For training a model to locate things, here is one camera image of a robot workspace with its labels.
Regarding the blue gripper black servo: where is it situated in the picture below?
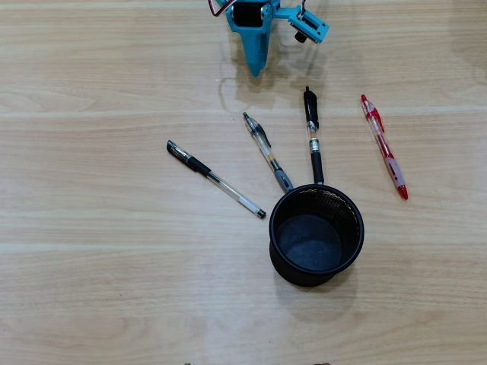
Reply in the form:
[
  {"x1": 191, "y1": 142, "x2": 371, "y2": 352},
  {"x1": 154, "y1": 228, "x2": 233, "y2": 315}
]
[{"x1": 219, "y1": 0, "x2": 281, "y2": 78}]

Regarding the clear retractable pen grey grip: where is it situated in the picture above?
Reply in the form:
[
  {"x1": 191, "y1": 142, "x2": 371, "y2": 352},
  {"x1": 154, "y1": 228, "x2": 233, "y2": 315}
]
[{"x1": 242, "y1": 111, "x2": 294, "y2": 194}]

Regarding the black pen chrome ring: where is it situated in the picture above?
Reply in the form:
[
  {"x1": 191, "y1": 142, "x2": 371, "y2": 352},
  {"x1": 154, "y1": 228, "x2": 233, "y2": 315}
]
[{"x1": 303, "y1": 85, "x2": 326, "y2": 186}]

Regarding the clear gel pen black cap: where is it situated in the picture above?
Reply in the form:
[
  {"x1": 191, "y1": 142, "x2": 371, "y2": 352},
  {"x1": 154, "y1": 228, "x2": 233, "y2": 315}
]
[{"x1": 166, "y1": 139, "x2": 267, "y2": 220}]

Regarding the red retractable pen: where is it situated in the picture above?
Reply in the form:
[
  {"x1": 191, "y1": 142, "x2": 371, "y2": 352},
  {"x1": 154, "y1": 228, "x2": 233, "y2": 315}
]
[{"x1": 360, "y1": 94, "x2": 409, "y2": 202}]

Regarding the black mesh pen holder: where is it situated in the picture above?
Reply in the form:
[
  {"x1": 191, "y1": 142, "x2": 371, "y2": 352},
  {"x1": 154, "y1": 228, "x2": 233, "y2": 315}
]
[{"x1": 268, "y1": 183, "x2": 365, "y2": 288}]

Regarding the red white servo cable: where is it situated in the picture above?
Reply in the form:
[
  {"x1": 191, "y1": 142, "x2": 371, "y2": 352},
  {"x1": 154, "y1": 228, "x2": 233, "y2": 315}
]
[{"x1": 206, "y1": 0, "x2": 231, "y2": 18}]

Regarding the blue wrist camera module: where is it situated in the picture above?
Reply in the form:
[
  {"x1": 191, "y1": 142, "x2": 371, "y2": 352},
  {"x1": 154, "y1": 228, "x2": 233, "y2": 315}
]
[{"x1": 272, "y1": 5, "x2": 330, "y2": 45}]

